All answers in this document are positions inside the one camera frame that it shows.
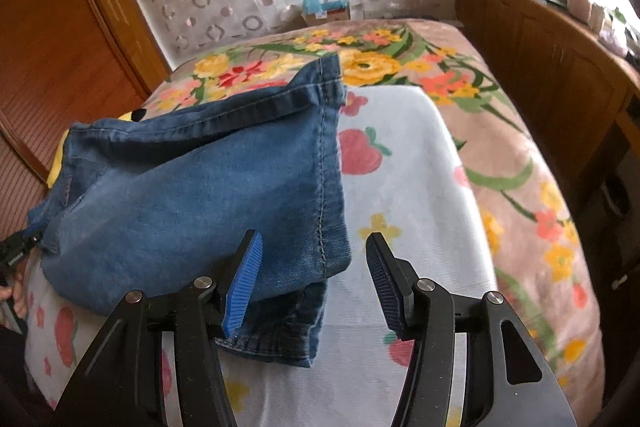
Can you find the pink floral blanket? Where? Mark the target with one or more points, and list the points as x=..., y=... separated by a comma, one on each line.
x=500, y=147

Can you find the person's left hand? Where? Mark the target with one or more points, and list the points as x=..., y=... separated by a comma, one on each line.
x=17, y=297

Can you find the small cardboard box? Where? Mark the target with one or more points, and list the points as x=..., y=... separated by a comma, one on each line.
x=325, y=14

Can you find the blue denim pants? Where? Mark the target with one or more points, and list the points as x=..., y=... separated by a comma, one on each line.
x=200, y=187

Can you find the white fruit print sheet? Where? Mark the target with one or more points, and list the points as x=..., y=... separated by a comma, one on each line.
x=415, y=187

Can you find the wooden wardrobe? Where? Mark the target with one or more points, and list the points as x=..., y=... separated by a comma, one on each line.
x=60, y=57

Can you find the wooden cabinet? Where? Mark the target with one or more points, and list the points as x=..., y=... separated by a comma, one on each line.
x=550, y=72

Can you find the white jar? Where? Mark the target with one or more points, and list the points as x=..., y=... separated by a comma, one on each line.
x=598, y=17

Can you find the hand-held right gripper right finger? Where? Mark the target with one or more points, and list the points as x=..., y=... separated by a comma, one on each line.
x=382, y=277

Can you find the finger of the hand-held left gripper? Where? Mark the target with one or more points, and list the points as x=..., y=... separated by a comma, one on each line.
x=34, y=237

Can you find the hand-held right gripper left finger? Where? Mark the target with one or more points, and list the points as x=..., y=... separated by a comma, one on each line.
x=245, y=287

